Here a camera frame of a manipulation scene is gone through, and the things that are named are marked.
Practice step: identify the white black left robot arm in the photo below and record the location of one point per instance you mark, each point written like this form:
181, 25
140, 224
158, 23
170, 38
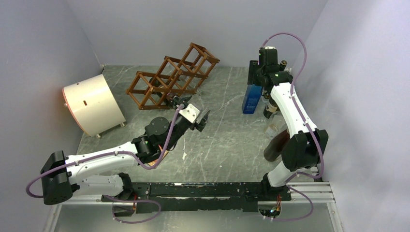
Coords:
63, 177

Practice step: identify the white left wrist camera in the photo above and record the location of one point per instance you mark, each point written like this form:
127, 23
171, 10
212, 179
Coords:
190, 113

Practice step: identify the brown wooden wine rack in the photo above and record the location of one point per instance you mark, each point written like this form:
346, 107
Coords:
182, 76

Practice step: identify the green bottle silver cap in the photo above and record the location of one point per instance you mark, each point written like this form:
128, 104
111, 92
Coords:
168, 100

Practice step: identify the white cone lamp shade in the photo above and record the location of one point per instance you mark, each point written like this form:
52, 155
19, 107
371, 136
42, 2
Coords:
93, 106

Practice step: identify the clear bottle white label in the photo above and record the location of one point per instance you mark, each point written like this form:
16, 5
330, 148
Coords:
276, 124

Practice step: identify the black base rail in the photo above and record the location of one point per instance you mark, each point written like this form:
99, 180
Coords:
243, 196

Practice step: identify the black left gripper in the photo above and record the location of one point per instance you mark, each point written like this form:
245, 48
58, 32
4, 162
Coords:
200, 126

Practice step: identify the dark green wine bottle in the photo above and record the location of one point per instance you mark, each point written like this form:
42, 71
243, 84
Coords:
270, 107

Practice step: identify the brown bottle gold foil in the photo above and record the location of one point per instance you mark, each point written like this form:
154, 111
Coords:
276, 145

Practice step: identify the blue clear plastic bottle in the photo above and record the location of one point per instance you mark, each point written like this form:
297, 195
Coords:
251, 99

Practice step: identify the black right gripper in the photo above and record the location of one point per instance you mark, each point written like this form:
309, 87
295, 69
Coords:
254, 66

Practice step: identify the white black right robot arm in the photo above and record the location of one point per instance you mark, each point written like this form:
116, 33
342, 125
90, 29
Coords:
304, 145

